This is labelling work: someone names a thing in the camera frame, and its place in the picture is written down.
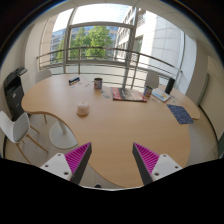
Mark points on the metal balcony railing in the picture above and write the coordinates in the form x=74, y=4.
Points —
x=100, y=48

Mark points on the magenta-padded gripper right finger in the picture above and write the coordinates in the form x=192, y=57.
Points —
x=165, y=165

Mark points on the small printed cup with plant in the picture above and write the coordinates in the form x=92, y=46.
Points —
x=147, y=91

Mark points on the red magazine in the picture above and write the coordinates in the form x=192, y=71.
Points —
x=127, y=94

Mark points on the strawberry print mug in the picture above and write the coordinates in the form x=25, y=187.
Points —
x=98, y=83

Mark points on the green trees outside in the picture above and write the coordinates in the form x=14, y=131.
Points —
x=91, y=40

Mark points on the black tumbler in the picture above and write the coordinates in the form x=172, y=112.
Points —
x=169, y=85

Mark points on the white round table base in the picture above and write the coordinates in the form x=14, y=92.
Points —
x=63, y=136

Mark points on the blue patterned mouse pad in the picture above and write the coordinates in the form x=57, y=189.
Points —
x=180, y=114

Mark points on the blue and yellow sticker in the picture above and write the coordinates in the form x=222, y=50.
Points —
x=106, y=96

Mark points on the black office printer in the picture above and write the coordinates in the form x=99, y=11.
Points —
x=13, y=95

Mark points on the white chair with wooden legs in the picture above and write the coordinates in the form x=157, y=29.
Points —
x=15, y=128

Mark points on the pale pink computer mouse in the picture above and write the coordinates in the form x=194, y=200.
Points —
x=82, y=108

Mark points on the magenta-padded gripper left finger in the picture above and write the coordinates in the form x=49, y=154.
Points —
x=56, y=163

